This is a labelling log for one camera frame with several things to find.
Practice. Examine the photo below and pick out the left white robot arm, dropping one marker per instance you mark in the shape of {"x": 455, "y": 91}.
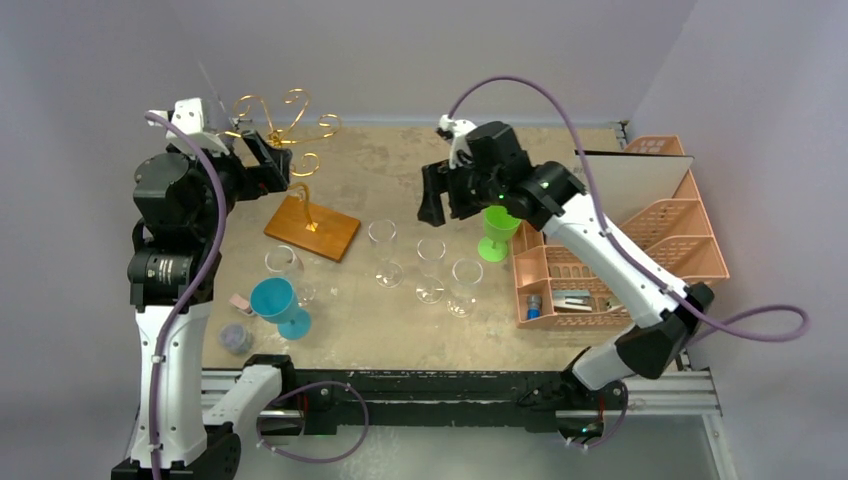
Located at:
{"x": 183, "y": 200}

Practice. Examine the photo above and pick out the green plastic goblet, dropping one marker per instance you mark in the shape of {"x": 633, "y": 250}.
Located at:
{"x": 499, "y": 228}

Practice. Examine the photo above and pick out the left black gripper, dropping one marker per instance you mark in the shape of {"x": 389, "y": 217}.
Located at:
{"x": 268, "y": 176}

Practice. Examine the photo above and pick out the clear wine glass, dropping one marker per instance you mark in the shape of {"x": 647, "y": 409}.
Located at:
{"x": 283, "y": 261}
{"x": 466, "y": 277}
{"x": 431, "y": 254}
{"x": 383, "y": 237}

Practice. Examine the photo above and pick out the grey board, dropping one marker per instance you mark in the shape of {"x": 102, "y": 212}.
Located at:
{"x": 631, "y": 182}

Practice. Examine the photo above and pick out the small grey jar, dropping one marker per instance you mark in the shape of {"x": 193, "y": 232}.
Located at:
{"x": 235, "y": 339}

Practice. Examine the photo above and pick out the peach plastic organizer basket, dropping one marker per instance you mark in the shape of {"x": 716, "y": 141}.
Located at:
{"x": 630, "y": 270}

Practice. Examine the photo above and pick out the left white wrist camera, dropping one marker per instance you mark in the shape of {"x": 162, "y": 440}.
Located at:
{"x": 192, "y": 117}

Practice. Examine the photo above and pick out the blue plastic goblet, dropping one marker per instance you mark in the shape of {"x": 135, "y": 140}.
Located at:
{"x": 274, "y": 300}

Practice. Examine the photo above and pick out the pink eraser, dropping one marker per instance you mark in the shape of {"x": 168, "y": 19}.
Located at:
{"x": 241, "y": 304}

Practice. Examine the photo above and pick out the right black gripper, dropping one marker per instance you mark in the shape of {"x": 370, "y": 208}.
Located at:
{"x": 448, "y": 189}

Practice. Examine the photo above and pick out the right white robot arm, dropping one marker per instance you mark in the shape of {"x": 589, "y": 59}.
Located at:
{"x": 643, "y": 350}

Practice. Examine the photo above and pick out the black aluminium base frame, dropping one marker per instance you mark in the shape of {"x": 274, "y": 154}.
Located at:
{"x": 536, "y": 401}

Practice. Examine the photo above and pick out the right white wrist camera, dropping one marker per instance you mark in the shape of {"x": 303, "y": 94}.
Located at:
{"x": 454, "y": 132}

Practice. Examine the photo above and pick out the wooden rack base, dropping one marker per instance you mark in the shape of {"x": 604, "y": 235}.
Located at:
{"x": 334, "y": 235}

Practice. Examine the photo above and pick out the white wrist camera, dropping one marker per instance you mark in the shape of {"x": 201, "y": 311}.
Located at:
{"x": 192, "y": 117}
{"x": 454, "y": 132}

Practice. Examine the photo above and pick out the blue grey hose connector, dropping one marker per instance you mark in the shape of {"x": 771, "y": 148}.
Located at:
{"x": 534, "y": 306}

